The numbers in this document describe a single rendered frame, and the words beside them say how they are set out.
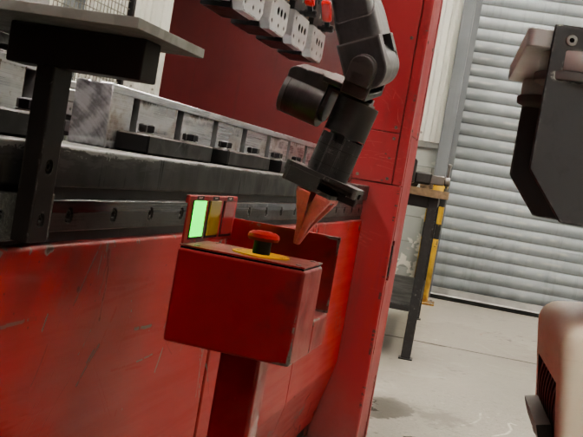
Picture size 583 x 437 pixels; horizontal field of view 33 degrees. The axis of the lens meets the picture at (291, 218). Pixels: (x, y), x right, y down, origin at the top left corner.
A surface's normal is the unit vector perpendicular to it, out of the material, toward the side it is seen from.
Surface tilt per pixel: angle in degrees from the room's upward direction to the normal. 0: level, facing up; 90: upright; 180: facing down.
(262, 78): 90
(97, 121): 90
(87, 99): 90
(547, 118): 90
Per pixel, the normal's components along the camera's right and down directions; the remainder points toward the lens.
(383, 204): -0.23, 0.01
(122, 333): 0.96, 0.18
